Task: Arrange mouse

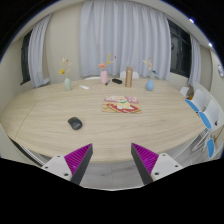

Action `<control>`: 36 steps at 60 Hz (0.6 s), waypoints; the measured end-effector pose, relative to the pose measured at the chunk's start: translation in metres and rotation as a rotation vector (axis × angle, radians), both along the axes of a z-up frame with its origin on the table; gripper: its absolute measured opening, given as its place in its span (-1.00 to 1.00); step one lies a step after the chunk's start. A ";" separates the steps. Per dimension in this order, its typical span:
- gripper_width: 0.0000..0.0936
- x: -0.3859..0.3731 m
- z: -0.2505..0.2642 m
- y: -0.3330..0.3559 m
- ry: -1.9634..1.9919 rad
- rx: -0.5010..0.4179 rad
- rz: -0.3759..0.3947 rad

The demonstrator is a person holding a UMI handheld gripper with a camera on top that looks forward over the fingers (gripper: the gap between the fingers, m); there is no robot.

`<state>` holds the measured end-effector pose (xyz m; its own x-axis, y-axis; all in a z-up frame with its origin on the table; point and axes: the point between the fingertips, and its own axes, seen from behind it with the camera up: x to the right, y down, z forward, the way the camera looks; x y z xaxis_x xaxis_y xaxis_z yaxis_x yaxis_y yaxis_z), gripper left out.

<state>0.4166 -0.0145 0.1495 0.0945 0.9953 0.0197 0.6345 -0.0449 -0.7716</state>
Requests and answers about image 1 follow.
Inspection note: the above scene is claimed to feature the green vase with yellow flowers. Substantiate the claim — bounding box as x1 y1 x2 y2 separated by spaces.
59 58 72 91

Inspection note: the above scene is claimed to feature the right white curtain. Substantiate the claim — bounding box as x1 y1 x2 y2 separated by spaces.
188 36 201 86

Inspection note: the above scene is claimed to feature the middle blue white chair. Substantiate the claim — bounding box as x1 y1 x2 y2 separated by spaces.
185 89 206 113

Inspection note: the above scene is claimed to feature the centre white curtain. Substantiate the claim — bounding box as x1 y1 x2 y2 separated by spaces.
80 0 171 79

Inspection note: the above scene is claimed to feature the blue white chair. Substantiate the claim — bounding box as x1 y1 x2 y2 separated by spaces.
190 100 219 162
185 89 206 113

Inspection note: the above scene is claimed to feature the blue vase with dried flowers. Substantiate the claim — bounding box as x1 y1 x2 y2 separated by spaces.
143 58 155 91

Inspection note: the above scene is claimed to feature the black glasses case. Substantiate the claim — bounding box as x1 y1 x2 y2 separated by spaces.
112 78 122 84

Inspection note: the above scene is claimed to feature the far white chair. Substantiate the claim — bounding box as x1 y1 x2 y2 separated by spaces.
180 87 189 97

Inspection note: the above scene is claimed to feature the pink vase with orange flowers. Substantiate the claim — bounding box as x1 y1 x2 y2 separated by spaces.
98 53 116 85

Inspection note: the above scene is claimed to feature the black computer mouse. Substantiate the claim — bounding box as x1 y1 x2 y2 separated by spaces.
68 117 82 130

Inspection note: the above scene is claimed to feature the left white curtain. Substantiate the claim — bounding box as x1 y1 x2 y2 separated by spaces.
28 14 51 88

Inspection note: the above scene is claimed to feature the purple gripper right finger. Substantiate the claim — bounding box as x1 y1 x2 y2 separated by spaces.
130 142 184 186

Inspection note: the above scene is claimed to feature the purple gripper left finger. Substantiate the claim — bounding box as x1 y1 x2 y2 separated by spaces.
41 143 94 186

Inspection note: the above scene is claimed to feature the cartoon printed mouse pad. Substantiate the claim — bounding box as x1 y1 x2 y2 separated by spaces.
102 96 141 113

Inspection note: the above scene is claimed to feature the white chair behind pink vase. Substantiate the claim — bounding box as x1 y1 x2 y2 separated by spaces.
84 76 100 80

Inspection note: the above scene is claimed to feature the near blue white chair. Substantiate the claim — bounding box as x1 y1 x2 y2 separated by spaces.
190 100 219 162

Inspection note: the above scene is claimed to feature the small white object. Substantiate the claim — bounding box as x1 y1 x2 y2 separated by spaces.
79 85 89 90

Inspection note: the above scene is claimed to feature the copper thermos bottle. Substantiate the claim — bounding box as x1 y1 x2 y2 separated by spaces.
125 66 133 88

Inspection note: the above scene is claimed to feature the white curtain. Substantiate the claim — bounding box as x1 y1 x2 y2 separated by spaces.
28 14 51 88
188 36 201 86
80 0 171 79

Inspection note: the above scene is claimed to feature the white chair behind table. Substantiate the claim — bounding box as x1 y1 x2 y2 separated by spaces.
120 71 139 79

